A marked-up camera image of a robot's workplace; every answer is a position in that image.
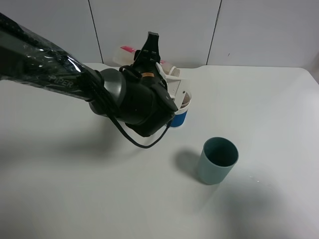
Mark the clear plastic drink bottle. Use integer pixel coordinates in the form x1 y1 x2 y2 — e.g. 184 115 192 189
112 45 180 77

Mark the thin black cable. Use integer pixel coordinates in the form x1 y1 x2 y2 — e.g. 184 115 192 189
109 117 174 149

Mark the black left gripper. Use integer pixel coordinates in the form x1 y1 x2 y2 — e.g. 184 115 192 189
117 31 177 137

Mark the teal plastic cup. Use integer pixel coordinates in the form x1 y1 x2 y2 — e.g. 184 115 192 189
197 137 239 185

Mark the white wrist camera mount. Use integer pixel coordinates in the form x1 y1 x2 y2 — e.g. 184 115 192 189
156 61 191 110

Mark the glass cup with blue sleeve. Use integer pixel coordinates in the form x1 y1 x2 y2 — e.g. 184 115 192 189
170 92 191 128

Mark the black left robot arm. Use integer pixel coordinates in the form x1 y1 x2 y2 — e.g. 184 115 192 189
0 15 177 137

